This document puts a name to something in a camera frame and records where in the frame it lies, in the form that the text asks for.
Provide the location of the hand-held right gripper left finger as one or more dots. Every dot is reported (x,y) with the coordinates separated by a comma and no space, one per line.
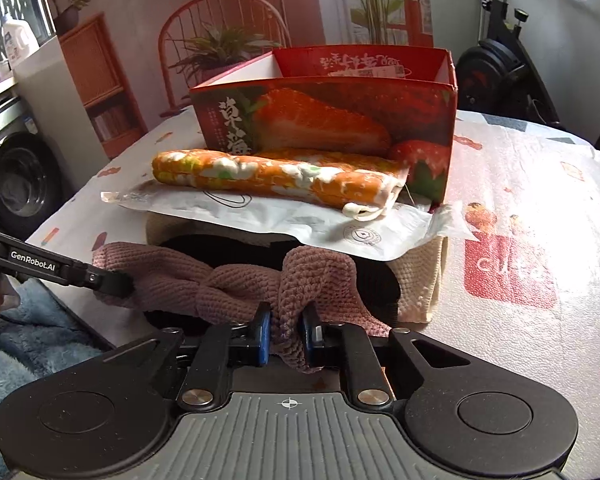
(263,334)

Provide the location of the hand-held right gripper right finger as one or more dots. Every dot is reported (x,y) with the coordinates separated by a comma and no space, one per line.
(307,334)

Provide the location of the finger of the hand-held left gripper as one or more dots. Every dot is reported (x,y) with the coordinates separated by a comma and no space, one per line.
(80,272)

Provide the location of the pink knitted cloth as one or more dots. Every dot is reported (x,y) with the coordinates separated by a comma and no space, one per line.
(205,290)

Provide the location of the white plastic bag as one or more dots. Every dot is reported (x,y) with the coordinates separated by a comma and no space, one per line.
(280,230)

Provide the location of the orange floral quilted cloth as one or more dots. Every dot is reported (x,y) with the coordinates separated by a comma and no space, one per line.
(280,180)

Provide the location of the red strawberry print cardboard box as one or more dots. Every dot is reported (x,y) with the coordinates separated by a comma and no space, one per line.
(330,110)

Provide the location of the person's left hand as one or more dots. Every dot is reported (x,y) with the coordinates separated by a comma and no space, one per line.
(7,297)

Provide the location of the washing machine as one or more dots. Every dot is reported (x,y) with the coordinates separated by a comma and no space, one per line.
(20,180)

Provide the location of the blue fluffy blanket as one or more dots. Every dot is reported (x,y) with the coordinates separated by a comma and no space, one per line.
(10,360)

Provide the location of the cream knitted cloth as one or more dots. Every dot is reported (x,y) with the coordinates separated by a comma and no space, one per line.
(425,280)

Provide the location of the white detergent bottle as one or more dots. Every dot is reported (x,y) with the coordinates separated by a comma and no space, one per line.
(20,42)

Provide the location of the white printed tablecloth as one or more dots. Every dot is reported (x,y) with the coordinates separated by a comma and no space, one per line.
(530,210)

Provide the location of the geometric patterned sheet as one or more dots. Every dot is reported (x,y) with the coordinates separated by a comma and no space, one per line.
(500,119)

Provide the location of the black exercise bike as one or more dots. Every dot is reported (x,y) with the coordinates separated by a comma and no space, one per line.
(495,70)

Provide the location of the room scene wall backdrop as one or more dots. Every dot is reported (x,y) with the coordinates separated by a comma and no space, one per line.
(155,0)

